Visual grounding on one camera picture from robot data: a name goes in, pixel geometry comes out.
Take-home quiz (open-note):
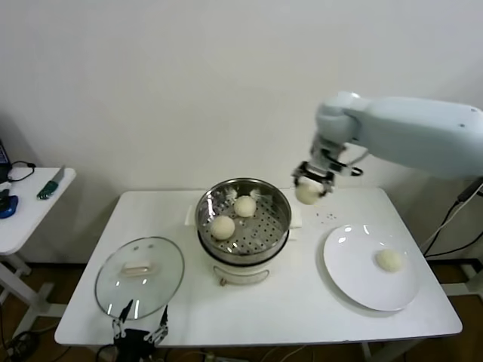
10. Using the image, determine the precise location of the white steamed baozi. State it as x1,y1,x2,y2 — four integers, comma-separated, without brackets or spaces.
375,248,403,272
294,181,322,206
210,215,237,241
233,195,257,219

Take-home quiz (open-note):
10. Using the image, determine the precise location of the thin black looped cable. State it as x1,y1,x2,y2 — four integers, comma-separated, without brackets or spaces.
8,161,38,183

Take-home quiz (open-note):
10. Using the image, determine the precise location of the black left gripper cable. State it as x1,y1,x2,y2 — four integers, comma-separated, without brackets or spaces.
96,345,118,362

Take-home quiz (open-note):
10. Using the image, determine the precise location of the stainless steel steamer basket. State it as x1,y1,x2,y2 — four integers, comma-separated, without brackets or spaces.
195,177,294,264

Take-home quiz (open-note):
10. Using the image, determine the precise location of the white power strip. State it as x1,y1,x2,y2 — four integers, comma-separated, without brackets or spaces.
199,349,235,362

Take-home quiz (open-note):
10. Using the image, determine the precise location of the white electric cooking pot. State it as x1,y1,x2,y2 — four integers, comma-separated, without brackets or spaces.
184,203,305,288

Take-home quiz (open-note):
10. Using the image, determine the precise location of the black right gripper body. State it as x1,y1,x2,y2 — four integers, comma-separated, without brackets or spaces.
304,149,343,181

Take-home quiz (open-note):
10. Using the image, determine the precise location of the green handled knife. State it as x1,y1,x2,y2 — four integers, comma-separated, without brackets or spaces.
36,164,67,200

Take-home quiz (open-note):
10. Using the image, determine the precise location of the white side table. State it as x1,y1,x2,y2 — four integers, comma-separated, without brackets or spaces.
0,167,78,340

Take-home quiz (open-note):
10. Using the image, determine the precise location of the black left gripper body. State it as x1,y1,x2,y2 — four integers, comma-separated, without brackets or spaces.
112,328,155,362

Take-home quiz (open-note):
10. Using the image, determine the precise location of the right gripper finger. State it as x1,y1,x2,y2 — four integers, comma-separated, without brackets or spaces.
320,175,336,198
292,161,309,189

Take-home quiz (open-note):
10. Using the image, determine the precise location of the round glass pot lid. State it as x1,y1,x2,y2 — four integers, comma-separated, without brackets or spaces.
94,236,186,320

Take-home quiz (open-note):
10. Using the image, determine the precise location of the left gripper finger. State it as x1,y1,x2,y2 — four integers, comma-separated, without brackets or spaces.
111,299,134,340
144,305,170,344

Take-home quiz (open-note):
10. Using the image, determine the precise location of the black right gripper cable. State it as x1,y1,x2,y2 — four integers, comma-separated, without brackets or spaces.
337,145,369,177

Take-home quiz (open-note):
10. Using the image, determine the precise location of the dark laptop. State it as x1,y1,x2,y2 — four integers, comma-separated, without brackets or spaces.
0,135,12,182

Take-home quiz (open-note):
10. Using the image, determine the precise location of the black floor cable bundle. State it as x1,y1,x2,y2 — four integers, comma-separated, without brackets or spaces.
0,331,41,359

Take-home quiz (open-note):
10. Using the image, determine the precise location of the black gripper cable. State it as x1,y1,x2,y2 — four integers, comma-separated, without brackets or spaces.
337,145,369,177
96,345,118,362

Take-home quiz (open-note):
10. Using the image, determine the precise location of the white round plate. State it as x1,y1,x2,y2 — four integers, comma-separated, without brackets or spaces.
323,224,422,312

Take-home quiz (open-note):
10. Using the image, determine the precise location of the blue computer mouse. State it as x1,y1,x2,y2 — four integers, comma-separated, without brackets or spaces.
0,192,20,219

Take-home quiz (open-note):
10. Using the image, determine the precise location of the black power adapter cable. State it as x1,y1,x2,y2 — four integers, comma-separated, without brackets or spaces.
419,176,483,259

